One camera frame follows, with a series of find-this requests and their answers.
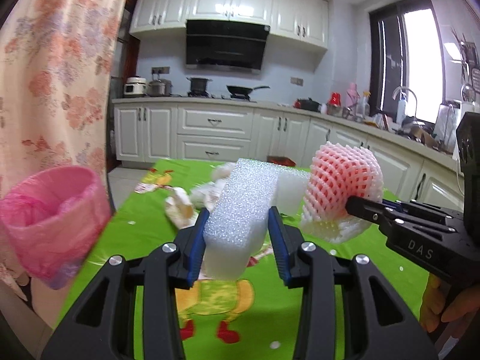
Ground black frying pan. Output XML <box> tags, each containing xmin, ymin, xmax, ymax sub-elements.
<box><xmin>227</xmin><ymin>85</ymin><xmax>269</xmax><ymax>101</ymax></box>

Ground floral curtain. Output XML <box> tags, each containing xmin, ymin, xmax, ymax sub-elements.
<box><xmin>1</xmin><ymin>0</ymin><xmax>125</xmax><ymax>282</ymax></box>

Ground chrome sink faucet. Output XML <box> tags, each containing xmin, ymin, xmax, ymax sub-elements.
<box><xmin>392</xmin><ymin>86</ymin><xmax>418</xmax><ymax>125</ymax></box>

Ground crushed white paper cup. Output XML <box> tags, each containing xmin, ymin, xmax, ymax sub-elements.
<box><xmin>189</xmin><ymin>179</ymin><xmax>227</xmax><ymax>211</ymax></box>

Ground white kitchen cabinets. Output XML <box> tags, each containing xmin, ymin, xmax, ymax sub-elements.
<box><xmin>113</xmin><ymin>97</ymin><xmax>463</xmax><ymax>209</ymax></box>
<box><xmin>129</xmin><ymin>0</ymin><xmax>329</xmax><ymax>50</ymax></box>

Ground right hand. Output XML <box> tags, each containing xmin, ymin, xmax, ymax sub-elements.
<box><xmin>419</xmin><ymin>273</ymin><xmax>480</xmax><ymax>334</ymax></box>

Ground silver pressure cooker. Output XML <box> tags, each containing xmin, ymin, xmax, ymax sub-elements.
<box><xmin>146</xmin><ymin>79</ymin><xmax>173</xmax><ymax>97</ymax></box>

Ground pink foam fruit net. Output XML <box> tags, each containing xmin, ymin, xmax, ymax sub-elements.
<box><xmin>300</xmin><ymin>141</ymin><xmax>383</xmax><ymax>244</ymax></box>

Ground dark window frame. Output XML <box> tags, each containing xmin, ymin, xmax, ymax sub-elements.
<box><xmin>369</xmin><ymin>0</ymin><xmax>445</xmax><ymax>124</ymax></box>

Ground pink bottle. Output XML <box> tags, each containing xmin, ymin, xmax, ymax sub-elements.
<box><xmin>345</xmin><ymin>82</ymin><xmax>360</xmax><ymax>107</ymax></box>

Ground red stool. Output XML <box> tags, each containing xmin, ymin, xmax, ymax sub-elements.
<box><xmin>267</xmin><ymin>155</ymin><xmax>296</xmax><ymax>167</ymax></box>

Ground black range hood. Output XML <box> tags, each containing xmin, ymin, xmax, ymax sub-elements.
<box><xmin>185</xmin><ymin>19</ymin><xmax>270</xmax><ymax>72</ymax></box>

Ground pink lined trash bin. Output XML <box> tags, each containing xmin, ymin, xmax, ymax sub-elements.
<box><xmin>1</xmin><ymin>166</ymin><xmax>112</xmax><ymax>290</ymax></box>

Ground white lower kitchen cabinets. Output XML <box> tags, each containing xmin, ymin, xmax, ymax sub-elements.
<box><xmin>113</xmin><ymin>97</ymin><xmax>463</xmax><ymax>209</ymax></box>

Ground white foam block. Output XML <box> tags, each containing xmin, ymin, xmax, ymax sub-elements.
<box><xmin>202</xmin><ymin>158</ymin><xmax>309</xmax><ymax>281</ymax></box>

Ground white tissue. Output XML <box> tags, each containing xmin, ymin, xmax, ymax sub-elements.
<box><xmin>164</xmin><ymin>187</ymin><xmax>198</xmax><ymax>229</ymax></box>

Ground red black casserole pot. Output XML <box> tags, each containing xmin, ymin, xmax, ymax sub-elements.
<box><xmin>294</xmin><ymin>98</ymin><xmax>320</xmax><ymax>112</ymax></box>

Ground black cooking pot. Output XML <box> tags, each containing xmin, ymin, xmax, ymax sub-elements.
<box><xmin>186</xmin><ymin>77</ymin><xmax>211</xmax><ymax>98</ymax></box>

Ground white plastic bag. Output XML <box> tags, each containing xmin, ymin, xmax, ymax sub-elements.
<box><xmin>211</xmin><ymin>162</ymin><xmax>237</xmax><ymax>182</ymax></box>

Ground white rice cooker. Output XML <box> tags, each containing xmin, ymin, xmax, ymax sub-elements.
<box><xmin>124</xmin><ymin>76</ymin><xmax>147</xmax><ymax>98</ymax></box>

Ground white upper kitchen cabinets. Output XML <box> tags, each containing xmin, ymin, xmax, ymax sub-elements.
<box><xmin>129</xmin><ymin>0</ymin><xmax>329</xmax><ymax>50</ymax></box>

